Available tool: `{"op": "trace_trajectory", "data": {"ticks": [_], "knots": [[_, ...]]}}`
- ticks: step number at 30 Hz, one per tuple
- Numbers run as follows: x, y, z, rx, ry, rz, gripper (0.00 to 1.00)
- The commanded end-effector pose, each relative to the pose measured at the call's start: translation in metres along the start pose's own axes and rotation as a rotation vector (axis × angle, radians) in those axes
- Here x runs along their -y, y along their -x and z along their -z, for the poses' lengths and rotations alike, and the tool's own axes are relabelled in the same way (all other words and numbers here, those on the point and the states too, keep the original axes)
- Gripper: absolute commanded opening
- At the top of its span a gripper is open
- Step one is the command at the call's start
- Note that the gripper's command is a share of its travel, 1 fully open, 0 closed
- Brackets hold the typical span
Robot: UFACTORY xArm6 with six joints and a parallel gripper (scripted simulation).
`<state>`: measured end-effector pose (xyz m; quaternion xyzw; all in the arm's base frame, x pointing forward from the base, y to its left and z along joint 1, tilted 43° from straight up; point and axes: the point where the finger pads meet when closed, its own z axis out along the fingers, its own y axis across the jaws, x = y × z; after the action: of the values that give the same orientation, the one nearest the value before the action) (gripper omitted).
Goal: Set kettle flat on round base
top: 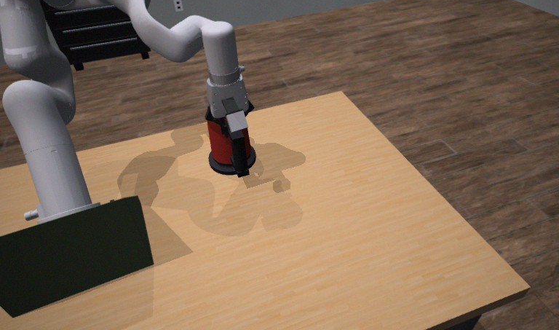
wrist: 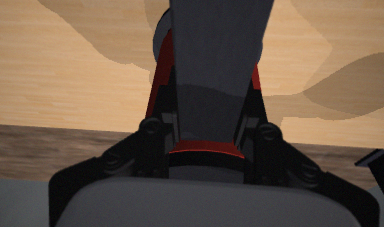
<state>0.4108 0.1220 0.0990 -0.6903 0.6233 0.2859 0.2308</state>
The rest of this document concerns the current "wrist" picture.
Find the dark red kettle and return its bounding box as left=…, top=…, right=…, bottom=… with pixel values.
left=145, top=0, right=275, bottom=184

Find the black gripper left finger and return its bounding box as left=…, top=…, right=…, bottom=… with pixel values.
left=48, top=65, right=180, bottom=227

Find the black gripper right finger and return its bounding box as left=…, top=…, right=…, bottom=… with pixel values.
left=233, top=77, right=380, bottom=227

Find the black round disk with center stud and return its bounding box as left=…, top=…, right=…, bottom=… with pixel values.
left=152, top=6, right=263, bottom=65

